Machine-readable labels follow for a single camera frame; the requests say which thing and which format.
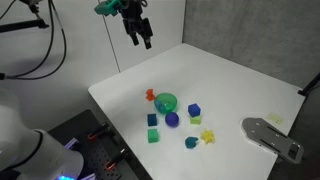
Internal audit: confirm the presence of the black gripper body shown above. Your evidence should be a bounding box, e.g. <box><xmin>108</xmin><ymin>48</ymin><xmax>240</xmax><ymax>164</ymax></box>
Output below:
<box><xmin>119</xmin><ymin>0</ymin><xmax>148</xmax><ymax>36</ymax></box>

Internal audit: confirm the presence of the blue block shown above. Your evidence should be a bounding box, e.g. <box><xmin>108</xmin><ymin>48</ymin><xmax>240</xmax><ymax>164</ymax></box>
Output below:
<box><xmin>187</xmin><ymin>102</ymin><xmax>202</xmax><ymax>118</ymax></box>

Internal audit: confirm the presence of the green translucent bowl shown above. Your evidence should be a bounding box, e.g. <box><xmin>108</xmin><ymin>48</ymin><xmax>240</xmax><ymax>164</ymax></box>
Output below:
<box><xmin>153</xmin><ymin>92</ymin><xmax>179</xmax><ymax>115</ymax></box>

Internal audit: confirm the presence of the lime green block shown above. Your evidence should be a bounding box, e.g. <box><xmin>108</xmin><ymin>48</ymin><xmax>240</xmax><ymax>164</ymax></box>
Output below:
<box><xmin>189</xmin><ymin>115</ymin><xmax>203</xmax><ymax>126</ymax></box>

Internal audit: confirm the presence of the orange toy piece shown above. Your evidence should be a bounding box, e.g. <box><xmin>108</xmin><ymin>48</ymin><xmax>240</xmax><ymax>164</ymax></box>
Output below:
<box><xmin>145</xmin><ymin>88</ymin><xmax>157</xmax><ymax>102</ymax></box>

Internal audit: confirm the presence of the small light blue toy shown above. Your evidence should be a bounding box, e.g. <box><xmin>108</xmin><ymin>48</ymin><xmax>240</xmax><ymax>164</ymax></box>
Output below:
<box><xmin>155</xmin><ymin>99</ymin><xmax>168</xmax><ymax>113</ymax></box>

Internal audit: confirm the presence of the dark blue cube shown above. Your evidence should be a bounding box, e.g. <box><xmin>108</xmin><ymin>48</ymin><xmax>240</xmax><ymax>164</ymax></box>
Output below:
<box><xmin>146</xmin><ymin>113</ymin><xmax>158</xmax><ymax>128</ymax></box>

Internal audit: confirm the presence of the purple blue ball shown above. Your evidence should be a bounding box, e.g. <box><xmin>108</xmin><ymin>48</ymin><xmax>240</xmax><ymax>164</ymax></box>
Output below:
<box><xmin>164</xmin><ymin>111</ymin><xmax>180</xmax><ymax>128</ymax></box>

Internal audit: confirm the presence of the black red clamp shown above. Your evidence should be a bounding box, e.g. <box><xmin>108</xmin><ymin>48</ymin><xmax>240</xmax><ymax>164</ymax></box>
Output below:
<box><xmin>86</xmin><ymin>122</ymin><xmax>117</xmax><ymax>142</ymax></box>
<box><xmin>104</xmin><ymin>147</ymin><xmax>130</xmax><ymax>172</ymax></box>

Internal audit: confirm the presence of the green cube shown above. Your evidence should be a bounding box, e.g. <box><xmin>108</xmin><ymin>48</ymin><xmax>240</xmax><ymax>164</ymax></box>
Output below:
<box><xmin>147</xmin><ymin>128</ymin><xmax>160</xmax><ymax>144</ymax></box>

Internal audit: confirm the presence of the teal toy piece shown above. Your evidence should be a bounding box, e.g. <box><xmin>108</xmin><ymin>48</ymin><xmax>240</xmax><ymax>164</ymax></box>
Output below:
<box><xmin>184</xmin><ymin>135</ymin><xmax>199</xmax><ymax>150</ymax></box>

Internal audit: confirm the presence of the yellow toy piece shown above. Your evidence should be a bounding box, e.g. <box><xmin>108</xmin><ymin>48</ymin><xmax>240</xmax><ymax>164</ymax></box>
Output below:
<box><xmin>200</xmin><ymin>128</ymin><xmax>216</xmax><ymax>145</ymax></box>

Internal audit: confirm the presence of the black perforated board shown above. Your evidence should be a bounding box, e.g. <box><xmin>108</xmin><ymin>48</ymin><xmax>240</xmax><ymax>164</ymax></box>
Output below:
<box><xmin>47</xmin><ymin>109</ymin><xmax>153</xmax><ymax>180</ymax></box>

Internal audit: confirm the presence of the yellow sticky note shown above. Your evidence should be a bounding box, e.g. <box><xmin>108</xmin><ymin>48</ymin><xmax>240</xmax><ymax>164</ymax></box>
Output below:
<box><xmin>266</xmin><ymin>112</ymin><xmax>285</xmax><ymax>126</ymax></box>

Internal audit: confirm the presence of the gray metal plate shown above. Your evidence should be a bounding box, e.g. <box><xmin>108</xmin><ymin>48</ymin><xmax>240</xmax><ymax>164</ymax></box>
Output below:
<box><xmin>241</xmin><ymin>116</ymin><xmax>305</xmax><ymax>165</ymax></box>

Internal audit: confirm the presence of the black tripod leg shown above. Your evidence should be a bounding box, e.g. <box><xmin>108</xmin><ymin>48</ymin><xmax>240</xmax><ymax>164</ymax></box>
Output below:
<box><xmin>297</xmin><ymin>72</ymin><xmax>320</xmax><ymax>98</ymax></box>

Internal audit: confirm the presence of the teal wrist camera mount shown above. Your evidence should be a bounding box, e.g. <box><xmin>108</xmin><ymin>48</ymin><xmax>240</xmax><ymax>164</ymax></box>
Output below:
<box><xmin>93</xmin><ymin>0</ymin><xmax>124</xmax><ymax>18</ymax></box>

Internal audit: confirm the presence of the black camera boom rod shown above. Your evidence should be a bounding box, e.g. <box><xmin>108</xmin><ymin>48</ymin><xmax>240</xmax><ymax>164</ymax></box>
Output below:
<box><xmin>0</xmin><ymin>0</ymin><xmax>51</xmax><ymax>34</ymax></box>

